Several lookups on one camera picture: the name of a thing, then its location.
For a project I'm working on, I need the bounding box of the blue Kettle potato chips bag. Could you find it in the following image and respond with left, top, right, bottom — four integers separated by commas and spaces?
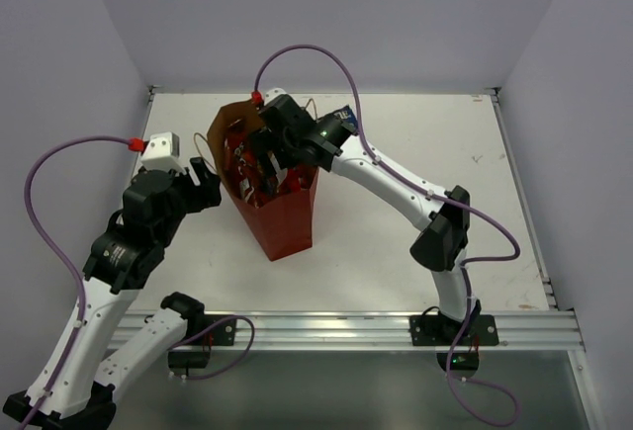
330, 105, 358, 129

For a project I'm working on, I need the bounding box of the red brown paper bag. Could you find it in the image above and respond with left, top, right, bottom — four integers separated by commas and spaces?
205, 101, 318, 261

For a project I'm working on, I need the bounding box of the red patterned snack bag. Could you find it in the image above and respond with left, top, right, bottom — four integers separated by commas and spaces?
276, 165, 315, 196

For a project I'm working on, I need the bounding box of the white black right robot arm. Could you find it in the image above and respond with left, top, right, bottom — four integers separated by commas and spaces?
249, 89, 476, 344

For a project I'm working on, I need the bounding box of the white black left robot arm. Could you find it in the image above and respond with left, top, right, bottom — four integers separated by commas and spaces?
3, 157, 221, 429

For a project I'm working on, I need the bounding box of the red Doritos chip bag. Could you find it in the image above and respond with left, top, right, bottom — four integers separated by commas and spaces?
224, 119, 269, 208

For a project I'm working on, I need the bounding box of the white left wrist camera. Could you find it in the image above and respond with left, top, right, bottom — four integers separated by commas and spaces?
140, 132, 184, 173

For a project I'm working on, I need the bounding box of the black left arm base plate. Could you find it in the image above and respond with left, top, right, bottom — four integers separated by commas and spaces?
172, 313, 236, 349

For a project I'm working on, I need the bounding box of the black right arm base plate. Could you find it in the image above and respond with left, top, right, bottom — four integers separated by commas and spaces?
408, 301, 499, 346

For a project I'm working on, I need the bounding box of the aluminium front mounting rail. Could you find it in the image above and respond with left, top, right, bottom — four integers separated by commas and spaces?
106, 309, 585, 352

